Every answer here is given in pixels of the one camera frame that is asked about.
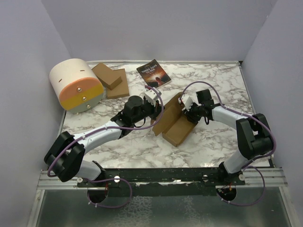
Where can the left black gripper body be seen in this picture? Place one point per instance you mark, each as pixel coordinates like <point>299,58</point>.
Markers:
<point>147,110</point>

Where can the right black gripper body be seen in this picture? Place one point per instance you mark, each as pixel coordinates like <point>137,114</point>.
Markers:
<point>197,109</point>

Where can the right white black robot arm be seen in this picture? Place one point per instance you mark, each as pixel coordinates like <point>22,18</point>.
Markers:
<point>254,138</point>

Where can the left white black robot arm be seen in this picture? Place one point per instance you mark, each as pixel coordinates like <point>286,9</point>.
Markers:
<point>65,157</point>

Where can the flat brown cardboard box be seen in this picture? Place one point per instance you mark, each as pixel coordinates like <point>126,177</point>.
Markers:
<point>122,89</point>

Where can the folded brown cardboard box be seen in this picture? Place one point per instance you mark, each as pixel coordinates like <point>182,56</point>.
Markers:
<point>107,76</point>

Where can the dark paperback book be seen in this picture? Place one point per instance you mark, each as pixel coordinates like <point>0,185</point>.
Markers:
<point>153,74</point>

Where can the cream orange cylindrical drawer unit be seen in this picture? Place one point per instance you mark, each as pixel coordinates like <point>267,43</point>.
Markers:
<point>76,86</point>

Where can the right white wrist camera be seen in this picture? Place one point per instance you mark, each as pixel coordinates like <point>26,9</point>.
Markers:
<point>186,101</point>

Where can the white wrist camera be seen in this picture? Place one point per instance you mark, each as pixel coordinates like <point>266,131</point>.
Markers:
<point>186,101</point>
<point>152,95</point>

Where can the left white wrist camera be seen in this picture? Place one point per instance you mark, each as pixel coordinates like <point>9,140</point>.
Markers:
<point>152,95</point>

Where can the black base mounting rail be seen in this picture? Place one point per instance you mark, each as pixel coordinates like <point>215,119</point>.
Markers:
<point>153,182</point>

